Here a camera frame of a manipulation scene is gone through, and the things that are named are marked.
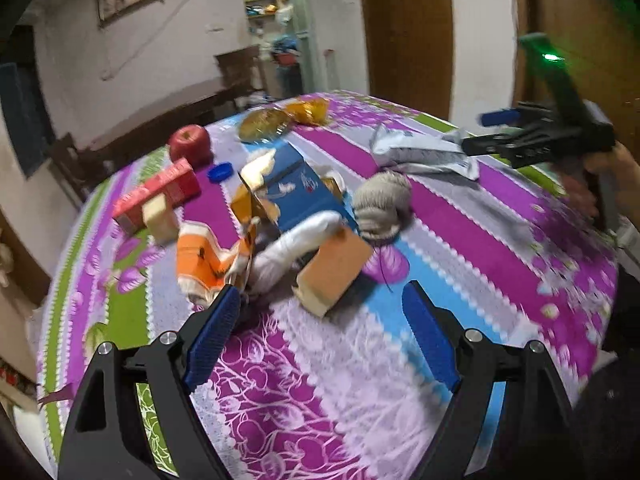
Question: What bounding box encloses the orange plastic wrapper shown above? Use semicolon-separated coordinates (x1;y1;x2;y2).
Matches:
284;98;331;127

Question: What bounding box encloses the person's right hand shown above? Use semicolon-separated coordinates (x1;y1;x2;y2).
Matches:
564;140;640;221

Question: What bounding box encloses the long white sock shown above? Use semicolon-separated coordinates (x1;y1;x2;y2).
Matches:
249;210;346;294

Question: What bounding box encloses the silver white snack bag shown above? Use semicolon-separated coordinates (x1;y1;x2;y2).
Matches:
369;125;481;181

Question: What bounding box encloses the brown cardboard box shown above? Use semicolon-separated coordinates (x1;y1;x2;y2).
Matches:
294;227;374;317

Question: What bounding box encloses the grey yarn ball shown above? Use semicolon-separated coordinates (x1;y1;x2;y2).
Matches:
352;170;414;241

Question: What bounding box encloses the dark wooden chair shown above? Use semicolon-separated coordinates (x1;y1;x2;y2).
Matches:
47;132;109;202
214;45;264;107

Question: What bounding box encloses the dark window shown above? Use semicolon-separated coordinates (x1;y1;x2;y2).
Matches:
0;62;56;179

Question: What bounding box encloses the brown wooden door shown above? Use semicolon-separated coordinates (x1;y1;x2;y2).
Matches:
357;0;454;122

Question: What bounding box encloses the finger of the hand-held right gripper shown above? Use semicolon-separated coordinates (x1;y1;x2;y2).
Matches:
479;101;552;129
460;127;552;169

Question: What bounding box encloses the dark wooden dining table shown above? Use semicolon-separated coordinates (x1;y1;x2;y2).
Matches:
90;77;261;162

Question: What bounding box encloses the floral striped tablecloth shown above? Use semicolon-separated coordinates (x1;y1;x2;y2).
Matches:
35;91;621;480

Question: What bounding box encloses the bread in clear bag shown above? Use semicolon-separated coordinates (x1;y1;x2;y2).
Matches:
237;106;294;144

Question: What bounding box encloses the red apple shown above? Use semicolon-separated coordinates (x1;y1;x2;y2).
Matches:
168;125;211;166

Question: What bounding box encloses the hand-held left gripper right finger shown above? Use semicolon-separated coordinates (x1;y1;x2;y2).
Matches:
401;281;593;480

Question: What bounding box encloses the blue cardboard box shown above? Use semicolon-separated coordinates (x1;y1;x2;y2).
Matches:
239;142;362;242

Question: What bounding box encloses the crushed yellow carton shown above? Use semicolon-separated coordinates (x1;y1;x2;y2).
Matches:
231;184;281;227

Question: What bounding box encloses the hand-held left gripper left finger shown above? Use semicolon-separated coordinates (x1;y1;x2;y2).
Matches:
57;284;243;480

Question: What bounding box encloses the red juice carton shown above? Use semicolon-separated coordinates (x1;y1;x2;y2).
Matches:
112;158;202;234

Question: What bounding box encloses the pale yellow foam block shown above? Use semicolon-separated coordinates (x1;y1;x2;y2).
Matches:
142;194;181;244

